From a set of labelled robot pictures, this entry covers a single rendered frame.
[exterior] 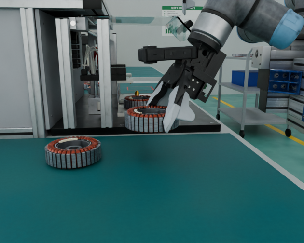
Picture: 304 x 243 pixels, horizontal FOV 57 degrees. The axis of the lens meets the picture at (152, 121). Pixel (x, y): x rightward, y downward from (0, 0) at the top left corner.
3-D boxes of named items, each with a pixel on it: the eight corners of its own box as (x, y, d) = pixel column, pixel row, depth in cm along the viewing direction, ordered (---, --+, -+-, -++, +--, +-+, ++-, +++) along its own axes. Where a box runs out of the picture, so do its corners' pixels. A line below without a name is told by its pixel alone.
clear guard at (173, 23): (180, 41, 102) (181, 24, 101) (197, 38, 79) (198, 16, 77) (89, 41, 99) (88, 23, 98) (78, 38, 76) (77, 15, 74)
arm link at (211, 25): (211, 9, 53) (191, 14, 61) (199, 31, 53) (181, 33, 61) (239, 31, 56) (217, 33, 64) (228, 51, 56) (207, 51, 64)
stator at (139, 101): (153, 104, 103) (153, 94, 102) (158, 110, 92) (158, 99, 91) (122, 105, 101) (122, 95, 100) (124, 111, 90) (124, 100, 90)
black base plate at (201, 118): (178, 96, 142) (179, 92, 141) (220, 131, 80) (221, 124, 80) (84, 98, 138) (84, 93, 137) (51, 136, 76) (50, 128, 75)
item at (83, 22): (88, 32, 81) (88, 17, 80) (86, 30, 76) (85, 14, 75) (73, 32, 81) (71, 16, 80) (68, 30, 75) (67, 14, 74)
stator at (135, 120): (167, 118, 66) (167, 102, 65) (187, 130, 56) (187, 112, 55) (119, 123, 62) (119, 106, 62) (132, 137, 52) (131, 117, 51)
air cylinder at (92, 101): (105, 109, 99) (104, 94, 98) (103, 114, 92) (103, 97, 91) (90, 110, 99) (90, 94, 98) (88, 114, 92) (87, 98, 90)
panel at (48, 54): (84, 93, 138) (80, 29, 131) (50, 129, 75) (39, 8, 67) (82, 93, 138) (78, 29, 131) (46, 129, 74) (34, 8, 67)
